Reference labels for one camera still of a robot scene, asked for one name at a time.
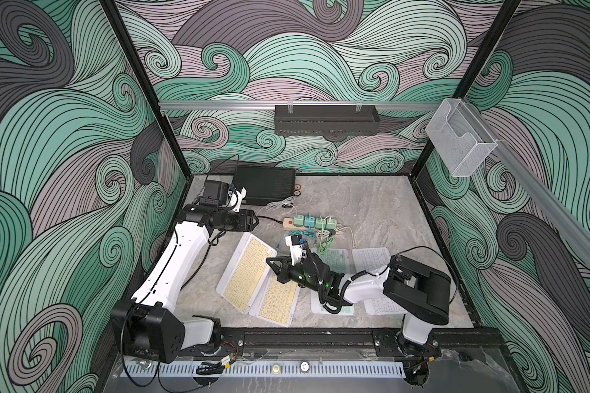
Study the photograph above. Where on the clear acrylic wall holder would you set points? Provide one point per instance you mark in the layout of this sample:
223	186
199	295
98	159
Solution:
460	136

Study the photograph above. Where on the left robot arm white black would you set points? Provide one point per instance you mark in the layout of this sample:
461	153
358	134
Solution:
145	325

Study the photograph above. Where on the white wireless keyboard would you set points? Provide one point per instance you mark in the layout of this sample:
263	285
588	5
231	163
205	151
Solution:
371	260

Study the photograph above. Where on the black computer box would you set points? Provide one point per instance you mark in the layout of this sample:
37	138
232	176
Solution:
264	184

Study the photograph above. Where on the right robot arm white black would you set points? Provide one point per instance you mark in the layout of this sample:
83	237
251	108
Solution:
421	291

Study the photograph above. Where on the aluminium wall rail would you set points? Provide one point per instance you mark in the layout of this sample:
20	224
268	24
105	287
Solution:
231	105

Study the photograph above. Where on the green wireless keyboard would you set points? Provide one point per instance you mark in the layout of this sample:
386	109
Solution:
339	262

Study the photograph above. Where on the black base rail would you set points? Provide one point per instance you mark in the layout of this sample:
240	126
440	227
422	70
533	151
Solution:
384	341

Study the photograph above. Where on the black wall shelf tray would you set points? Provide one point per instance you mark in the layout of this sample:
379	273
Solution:
326	120

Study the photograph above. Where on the white slotted cable duct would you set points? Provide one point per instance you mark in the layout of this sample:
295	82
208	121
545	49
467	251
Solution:
287	369

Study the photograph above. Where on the yellow wireless keyboard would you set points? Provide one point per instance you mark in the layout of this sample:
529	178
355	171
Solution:
276	302
245	273

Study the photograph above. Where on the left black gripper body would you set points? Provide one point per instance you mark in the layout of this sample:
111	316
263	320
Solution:
233	222

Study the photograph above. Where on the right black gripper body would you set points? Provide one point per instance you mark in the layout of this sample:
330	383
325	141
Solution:
297	275

